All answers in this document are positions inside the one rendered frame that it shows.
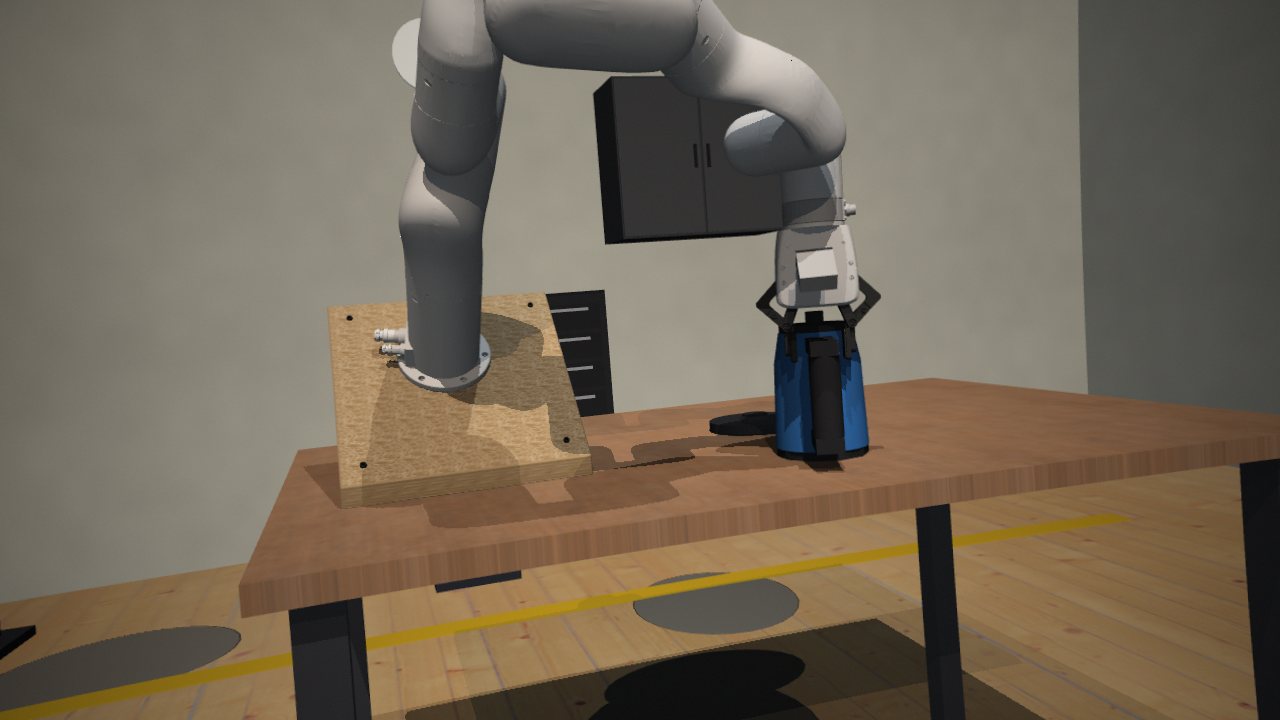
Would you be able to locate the blue kettle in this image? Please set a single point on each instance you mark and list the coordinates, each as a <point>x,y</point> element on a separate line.
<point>819,400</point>

